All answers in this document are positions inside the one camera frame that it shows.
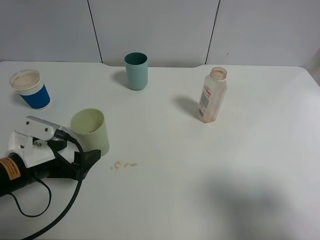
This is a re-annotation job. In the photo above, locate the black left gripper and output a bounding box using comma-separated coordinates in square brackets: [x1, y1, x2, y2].
[23, 139, 101, 182]

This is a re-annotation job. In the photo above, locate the light green plastic cup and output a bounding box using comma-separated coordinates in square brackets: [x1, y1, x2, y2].
[70, 108, 110, 157]

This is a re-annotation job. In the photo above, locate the clear plastic drink bottle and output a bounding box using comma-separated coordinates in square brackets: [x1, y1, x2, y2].
[198, 67, 227, 123]

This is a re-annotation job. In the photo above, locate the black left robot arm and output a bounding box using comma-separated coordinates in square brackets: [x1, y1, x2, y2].
[0, 140, 81, 196]

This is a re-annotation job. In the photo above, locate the blue sleeved paper cup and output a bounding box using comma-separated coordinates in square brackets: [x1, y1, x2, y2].
[9, 69, 51, 110]

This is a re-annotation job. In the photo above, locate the teal plastic cup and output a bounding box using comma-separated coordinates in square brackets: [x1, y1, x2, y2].
[124, 52, 148, 91]

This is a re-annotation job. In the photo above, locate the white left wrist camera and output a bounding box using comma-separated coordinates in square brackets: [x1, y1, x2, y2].
[7, 116, 67, 169]

